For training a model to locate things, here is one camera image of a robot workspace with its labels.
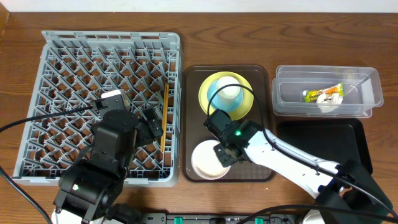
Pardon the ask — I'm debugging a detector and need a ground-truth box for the yellow plate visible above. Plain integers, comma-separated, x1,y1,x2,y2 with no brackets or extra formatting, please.
198,72,254,120

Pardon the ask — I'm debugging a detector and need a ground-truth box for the grey plastic dishwasher rack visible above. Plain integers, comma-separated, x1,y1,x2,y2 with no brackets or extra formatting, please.
12,30,182,187

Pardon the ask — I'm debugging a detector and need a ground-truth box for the clear plastic bin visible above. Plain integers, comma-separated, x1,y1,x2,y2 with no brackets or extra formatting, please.
272,65,384,118

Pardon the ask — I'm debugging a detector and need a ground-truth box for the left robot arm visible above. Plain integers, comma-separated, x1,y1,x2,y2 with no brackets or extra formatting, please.
54,108,163,223

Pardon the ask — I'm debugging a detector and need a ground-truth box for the black plastic tray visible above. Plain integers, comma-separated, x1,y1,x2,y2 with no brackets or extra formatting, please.
277,118,373,174

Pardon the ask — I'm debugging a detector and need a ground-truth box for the white paper bowl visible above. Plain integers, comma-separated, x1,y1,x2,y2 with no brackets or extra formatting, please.
191,140,231,180

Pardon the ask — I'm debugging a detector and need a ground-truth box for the light blue bowl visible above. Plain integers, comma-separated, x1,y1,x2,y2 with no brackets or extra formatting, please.
207,80,243,112

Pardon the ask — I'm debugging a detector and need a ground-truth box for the cream white cup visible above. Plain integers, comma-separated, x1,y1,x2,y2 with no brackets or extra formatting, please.
216,76,241,99

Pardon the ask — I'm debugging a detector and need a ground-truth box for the yellow green snack wrapper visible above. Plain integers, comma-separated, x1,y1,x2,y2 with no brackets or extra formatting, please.
303,83,345,103

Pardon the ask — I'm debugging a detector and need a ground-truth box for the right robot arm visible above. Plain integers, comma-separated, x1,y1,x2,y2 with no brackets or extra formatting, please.
204,110,397,223

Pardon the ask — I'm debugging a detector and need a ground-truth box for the dark brown serving tray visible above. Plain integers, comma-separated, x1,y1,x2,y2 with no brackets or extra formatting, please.
181,65,275,183

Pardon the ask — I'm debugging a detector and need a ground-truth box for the white paper tissue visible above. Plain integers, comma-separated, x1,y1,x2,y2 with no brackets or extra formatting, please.
317,93,343,113

